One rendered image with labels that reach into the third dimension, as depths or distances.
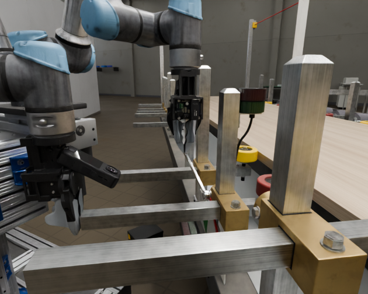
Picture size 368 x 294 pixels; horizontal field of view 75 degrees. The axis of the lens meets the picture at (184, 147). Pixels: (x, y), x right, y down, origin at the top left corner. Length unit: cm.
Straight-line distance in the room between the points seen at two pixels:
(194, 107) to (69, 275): 42
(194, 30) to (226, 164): 30
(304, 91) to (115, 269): 25
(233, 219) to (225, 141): 16
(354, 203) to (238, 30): 1288
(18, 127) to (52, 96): 52
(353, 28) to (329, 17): 103
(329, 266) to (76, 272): 23
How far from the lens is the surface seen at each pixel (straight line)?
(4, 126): 105
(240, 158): 77
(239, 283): 61
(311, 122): 29
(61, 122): 46
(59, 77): 46
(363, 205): 56
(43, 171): 50
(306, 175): 31
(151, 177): 75
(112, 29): 56
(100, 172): 48
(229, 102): 51
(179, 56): 58
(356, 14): 1289
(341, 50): 1268
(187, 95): 56
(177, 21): 59
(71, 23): 96
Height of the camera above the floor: 112
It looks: 16 degrees down
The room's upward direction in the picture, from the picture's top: straight up
